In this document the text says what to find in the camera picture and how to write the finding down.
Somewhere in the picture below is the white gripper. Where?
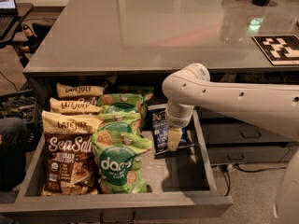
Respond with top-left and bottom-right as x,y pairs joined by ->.
165,100 -> 194,151

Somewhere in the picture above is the blue Kettle chip bag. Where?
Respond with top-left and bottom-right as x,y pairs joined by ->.
148,104 -> 193,155

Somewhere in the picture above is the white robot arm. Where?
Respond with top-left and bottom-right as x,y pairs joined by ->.
162,63 -> 299,224

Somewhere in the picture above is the middle right closed drawer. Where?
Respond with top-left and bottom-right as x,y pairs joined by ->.
202,123 -> 291,145

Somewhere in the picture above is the middle green Dang chip bag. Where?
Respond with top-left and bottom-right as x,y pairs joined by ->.
98,111 -> 141,135

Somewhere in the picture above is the green dang chip bag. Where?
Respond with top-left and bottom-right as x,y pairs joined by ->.
97,93 -> 143,113
92,130 -> 152,194
98,111 -> 141,135

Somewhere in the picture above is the lower right closed drawer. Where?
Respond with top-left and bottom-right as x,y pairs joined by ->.
207,142 -> 299,164

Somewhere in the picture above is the open grey top drawer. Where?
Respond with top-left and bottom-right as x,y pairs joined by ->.
0,112 -> 233,224

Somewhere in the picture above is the rearmost green chip bag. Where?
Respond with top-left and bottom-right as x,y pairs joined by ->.
117,85 -> 154,128

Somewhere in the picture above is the front green Dang chip bag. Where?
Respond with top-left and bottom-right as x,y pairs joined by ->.
92,130 -> 152,194

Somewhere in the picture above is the back green Dang chip bag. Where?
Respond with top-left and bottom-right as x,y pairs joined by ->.
97,93 -> 143,113

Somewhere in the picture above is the middle Late July chip bag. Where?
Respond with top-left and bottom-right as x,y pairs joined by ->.
50,98 -> 103,115

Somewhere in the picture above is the late july chip bag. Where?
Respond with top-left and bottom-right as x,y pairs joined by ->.
56,83 -> 104,98
50,98 -> 103,115
42,111 -> 102,196

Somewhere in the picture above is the front Late July chip bag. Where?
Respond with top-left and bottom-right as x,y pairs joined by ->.
42,111 -> 102,196

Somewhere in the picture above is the back Late July chip bag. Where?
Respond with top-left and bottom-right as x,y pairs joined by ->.
56,83 -> 104,98

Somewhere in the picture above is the grey counter cabinet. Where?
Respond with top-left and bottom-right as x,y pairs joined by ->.
23,0 -> 299,104

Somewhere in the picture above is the black white marker tag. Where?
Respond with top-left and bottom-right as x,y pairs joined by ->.
252,35 -> 299,65

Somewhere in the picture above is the black crate with items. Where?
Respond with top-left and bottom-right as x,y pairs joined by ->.
0,90 -> 40,151

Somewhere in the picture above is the person leg in jeans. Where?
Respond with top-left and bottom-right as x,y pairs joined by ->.
0,118 -> 27,191

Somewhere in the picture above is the laptop computer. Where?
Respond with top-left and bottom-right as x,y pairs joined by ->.
0,0 -> 18,39

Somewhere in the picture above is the black cable on floor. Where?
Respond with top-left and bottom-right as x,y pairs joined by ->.
218,161 -> 288,197

